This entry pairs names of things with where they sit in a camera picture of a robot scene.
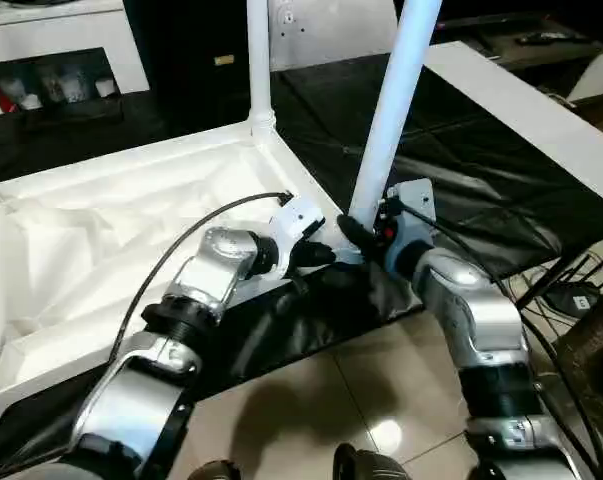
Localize dark robot left foot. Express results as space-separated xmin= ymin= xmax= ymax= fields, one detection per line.
xmin=190 ymin=459 xmax=248 ymax=480

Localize white glass-door cabinet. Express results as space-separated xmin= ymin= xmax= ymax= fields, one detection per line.
xmin=0 ymin=7 xmax=153 ymax=120

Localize black stand leg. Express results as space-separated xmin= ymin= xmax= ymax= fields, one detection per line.
xmin=517 ymin=253 xmax=603 ymax=307

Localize white plastic table leg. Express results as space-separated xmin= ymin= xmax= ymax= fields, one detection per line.
xmin=348 ymin=0 xmax=446 ymax=227
xmin=245 ymin=0 xmax=276 ymax=140

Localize white box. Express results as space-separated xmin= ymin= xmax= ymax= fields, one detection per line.
xmin=564 ymin=48 xmax=603 ymax=105

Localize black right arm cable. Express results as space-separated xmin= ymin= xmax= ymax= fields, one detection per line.
xmin=400 ymin=202 xmax=603 ymax=480

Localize red bottle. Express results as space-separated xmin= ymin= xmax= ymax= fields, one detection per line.
xmin=0 ymin=82 xmax=20 ymax=115

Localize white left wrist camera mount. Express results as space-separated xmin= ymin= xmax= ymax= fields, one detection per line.
xmin=269 ymin=196 xmax=328 ymax=280

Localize black box with gold label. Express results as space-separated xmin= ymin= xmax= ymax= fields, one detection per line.
xmin=122 ymin=0 xmax=278 ymax=137

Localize white plastic table top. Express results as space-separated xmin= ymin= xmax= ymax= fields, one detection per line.
xmin=0 ymin=127 xmax=368 ymax=427

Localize white flat board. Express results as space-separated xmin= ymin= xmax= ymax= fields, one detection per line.
xmin=425 ymin=40 xmax=603 ymax=205

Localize black floor device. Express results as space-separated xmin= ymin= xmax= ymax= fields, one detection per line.
xmin=544 ymin=283 xmax=603 ymax=318

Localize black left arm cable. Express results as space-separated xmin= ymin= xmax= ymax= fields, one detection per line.
xmin=105 ymin=191 xmax=293 ymax=362

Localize black work mat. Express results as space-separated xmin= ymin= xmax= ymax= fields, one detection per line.
xmin=0 ymin=54 xmax=602 ymax=454

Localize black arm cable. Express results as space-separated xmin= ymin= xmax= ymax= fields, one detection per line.
xmin=105 ymin=191 xmax=293 ymax=362
xmin=400 ymin=202 xmax=603 ymax=480

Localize dark robot foot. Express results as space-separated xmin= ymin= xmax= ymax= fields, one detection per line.
xmin=190 ymin=459 xmax=248 ymax=480
xmin=332 ymin=442 xmax=418 ymax=480

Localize brown woven stool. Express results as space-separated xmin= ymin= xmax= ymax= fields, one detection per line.
xmin=554 ymin=293 xmax=603 ymax=454

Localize dark robot right foot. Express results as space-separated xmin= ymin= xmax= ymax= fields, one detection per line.
xmin=332 ymin=442 xmax=418 ymax=480

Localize black remote control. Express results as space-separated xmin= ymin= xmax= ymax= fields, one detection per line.
xmin=517 ymin=31 xmax=581 ymax=46

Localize dark low table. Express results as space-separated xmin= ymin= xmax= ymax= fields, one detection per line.
xmin=429 ymin=14 xmax=603 ymax=102

